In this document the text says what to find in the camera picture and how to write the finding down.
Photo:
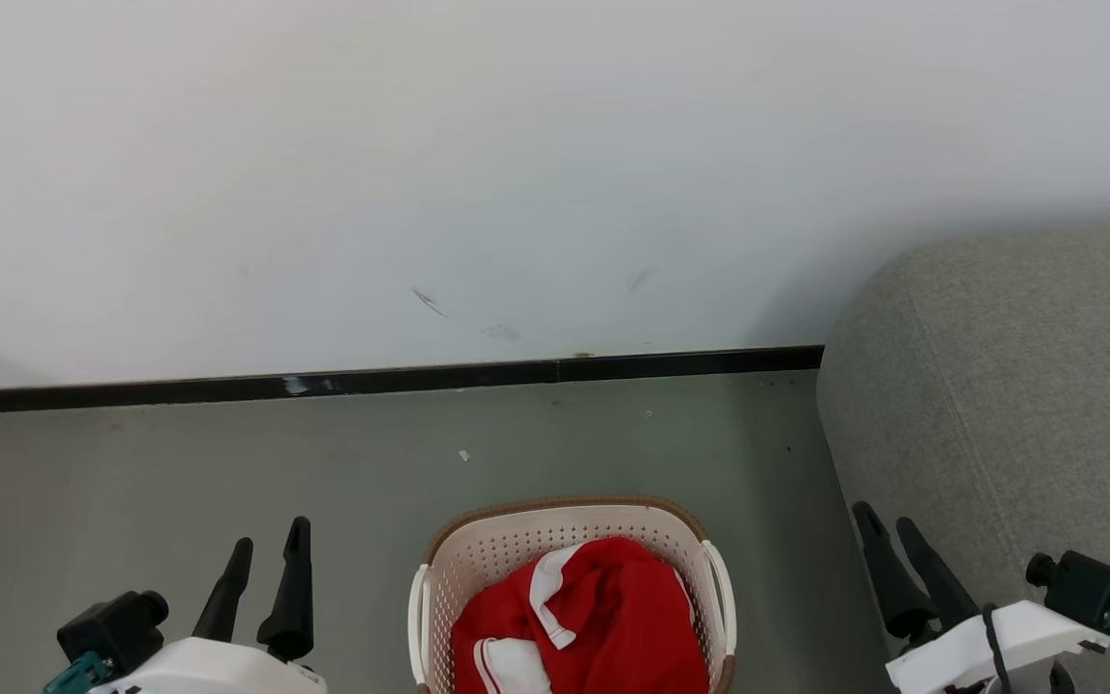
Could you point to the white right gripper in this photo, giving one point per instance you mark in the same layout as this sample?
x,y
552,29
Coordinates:
x,y
1037,631

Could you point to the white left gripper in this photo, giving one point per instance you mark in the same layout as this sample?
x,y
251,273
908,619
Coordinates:
x,y
218,670

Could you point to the red garment with white hem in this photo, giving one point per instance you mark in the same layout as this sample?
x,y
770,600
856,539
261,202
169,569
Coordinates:
x,y
632,617

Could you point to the grey fabric sofa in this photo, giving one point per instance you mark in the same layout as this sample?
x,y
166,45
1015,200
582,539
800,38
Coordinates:
x,y
1017,386

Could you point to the cream perforated laundry basket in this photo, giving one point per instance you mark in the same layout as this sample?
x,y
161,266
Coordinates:
x,y
497,545

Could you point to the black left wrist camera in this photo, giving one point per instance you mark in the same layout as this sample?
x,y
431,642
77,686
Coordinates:
x,y
112,627

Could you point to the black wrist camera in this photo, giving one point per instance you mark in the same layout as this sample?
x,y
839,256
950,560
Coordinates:
x,y
112,627
1085,586

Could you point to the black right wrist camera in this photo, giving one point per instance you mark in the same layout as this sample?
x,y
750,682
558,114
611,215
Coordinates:
x,y
1085,586

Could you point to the teal left camera connector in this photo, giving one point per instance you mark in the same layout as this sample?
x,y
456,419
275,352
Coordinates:
x,y
78,675

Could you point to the black wall baseboard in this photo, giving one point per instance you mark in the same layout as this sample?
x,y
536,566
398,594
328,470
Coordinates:
x,y
420,376

